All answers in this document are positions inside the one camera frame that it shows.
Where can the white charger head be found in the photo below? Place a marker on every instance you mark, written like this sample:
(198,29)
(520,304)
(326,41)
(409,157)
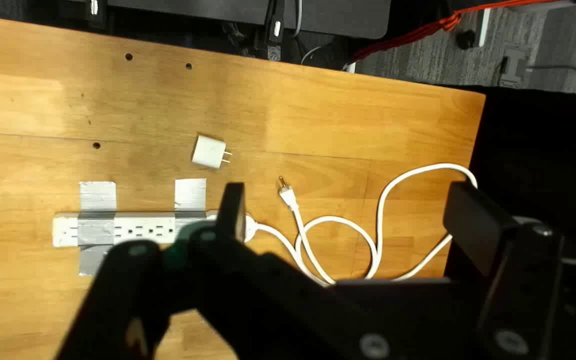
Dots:
(207,152)

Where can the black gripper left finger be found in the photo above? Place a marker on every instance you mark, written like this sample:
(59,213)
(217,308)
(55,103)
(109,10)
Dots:
(233,213)

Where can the white power strip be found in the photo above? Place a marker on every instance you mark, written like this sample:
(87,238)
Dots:
(145,229)

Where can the black flat panel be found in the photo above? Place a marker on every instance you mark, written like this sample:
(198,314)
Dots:
(234,12)

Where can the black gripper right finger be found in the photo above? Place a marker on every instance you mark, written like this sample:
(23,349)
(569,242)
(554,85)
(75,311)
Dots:
(480,226)

